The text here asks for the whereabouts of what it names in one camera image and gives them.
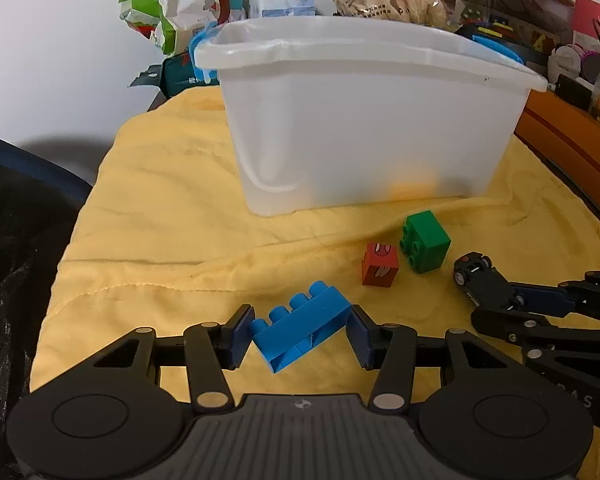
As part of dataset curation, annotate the blue toy brick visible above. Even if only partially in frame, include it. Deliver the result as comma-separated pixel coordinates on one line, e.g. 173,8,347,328
249,281,352,373

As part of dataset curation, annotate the black toy car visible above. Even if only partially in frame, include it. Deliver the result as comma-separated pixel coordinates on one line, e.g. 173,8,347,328
453,252,524,310

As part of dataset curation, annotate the small red printed cube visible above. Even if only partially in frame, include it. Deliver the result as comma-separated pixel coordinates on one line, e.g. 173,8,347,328
361,243,400,287

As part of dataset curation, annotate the green toy brick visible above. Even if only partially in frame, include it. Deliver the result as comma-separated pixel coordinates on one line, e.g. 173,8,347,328
399,210,451,274

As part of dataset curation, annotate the yellow cloth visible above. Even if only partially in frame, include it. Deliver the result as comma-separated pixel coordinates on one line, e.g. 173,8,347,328
31,88,600,388

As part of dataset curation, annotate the orange box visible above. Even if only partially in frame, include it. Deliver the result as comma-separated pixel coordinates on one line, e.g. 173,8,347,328
516,91,600,207

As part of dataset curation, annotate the dark blue bag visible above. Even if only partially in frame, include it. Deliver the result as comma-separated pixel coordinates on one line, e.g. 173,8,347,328
0,139,92,479

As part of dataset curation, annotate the white plastic storage bin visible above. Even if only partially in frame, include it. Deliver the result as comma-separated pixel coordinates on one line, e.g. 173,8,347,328
193,16,547,216

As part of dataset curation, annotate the teal box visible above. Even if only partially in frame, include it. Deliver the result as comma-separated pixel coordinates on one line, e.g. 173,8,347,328
130,53,204,99

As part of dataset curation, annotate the blue white tissue pack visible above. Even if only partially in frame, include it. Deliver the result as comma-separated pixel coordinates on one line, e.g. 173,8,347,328
248,0,316,18

